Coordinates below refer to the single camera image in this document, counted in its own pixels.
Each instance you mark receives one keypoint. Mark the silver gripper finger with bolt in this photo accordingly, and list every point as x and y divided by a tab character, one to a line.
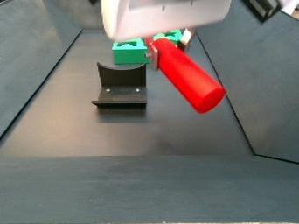
151	53

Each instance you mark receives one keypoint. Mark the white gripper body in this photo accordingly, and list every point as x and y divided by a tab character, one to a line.
130	19

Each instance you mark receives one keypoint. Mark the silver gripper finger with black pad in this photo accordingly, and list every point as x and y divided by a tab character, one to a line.
183	44

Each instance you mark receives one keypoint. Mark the red cylinder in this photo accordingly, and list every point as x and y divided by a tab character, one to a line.
199	88

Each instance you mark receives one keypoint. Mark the green shape sorter block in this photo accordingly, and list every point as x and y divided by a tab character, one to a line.
131	52

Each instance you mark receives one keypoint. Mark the black curved cradle stand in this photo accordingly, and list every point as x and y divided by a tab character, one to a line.
122	86

